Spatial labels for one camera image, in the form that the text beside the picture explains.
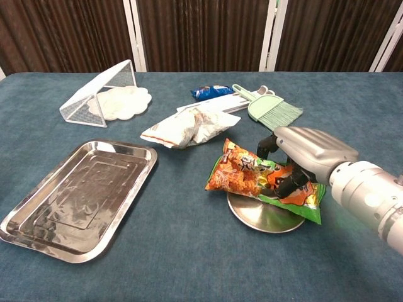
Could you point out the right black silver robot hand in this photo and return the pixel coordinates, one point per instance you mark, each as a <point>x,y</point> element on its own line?
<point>315,148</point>

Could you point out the orange green snack packet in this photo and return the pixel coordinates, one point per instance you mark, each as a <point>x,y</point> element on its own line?
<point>239,176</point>

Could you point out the white snack packet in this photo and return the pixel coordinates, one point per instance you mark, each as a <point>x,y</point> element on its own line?
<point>182,129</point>

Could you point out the green hand brush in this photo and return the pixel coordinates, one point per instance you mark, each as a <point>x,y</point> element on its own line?
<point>270,110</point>

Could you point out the round stainless steel plate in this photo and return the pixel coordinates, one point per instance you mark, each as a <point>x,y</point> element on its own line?
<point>264,218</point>

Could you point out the white plastic sealing clip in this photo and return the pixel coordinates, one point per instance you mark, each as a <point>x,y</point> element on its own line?
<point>234,108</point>
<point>217,101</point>

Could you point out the blue snack wrapper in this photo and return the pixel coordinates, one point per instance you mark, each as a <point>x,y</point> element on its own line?
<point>207,92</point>

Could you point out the blue felt table cover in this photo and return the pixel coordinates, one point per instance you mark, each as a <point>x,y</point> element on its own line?
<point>189,251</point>

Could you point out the white scalloped coaster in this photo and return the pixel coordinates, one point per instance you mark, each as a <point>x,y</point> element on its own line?
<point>129,100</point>

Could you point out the rectangular stainless steel tray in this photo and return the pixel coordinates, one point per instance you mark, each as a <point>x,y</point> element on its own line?
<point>78,195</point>

